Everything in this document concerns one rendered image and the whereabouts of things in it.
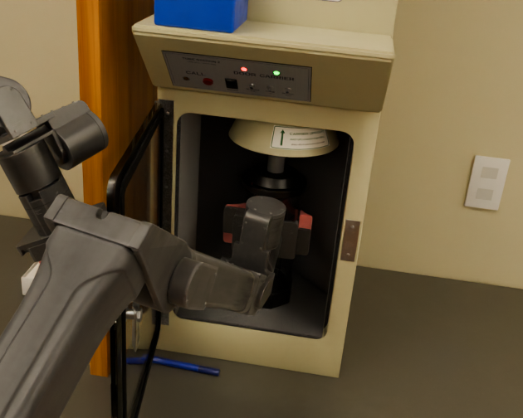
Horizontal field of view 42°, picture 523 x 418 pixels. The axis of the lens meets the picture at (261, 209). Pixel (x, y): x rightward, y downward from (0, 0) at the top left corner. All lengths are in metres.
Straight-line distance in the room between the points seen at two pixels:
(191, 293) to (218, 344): 0.63
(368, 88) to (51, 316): 0.55
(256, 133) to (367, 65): 0.25
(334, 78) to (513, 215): 0.74
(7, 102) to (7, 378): 0.42
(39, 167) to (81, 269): 0.36
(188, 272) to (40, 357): 0.14
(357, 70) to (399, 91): 0.56
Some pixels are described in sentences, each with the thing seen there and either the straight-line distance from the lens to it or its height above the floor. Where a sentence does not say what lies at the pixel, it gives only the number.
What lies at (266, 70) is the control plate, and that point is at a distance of 0.87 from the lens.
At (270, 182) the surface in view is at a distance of 1.08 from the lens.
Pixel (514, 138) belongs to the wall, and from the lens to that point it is 1.45.
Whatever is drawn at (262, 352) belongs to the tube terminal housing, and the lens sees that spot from 1.16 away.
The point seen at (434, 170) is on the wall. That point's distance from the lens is 1.45.
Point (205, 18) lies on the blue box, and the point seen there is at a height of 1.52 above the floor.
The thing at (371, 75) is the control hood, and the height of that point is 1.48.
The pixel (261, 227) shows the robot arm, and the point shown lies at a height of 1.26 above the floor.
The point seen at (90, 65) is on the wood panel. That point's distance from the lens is 0.92.
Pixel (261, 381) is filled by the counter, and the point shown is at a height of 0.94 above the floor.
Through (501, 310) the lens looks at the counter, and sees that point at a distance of 1.46.
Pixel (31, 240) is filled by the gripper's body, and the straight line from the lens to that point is 0.85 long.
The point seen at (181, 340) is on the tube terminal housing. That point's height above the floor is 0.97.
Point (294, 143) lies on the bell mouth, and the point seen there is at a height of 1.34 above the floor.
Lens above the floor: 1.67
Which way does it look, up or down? 25 degrees down
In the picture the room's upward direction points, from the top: 5 degrees clockwise
